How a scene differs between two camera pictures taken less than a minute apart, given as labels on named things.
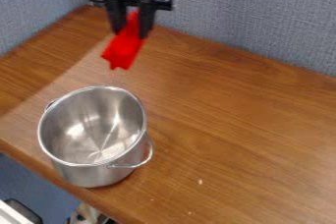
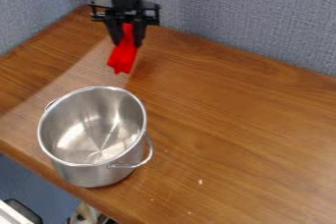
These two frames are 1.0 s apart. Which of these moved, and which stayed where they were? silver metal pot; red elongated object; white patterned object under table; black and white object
Moved: red elongated object
Stayed: white patterned object under table; silver metal pot; black and white object
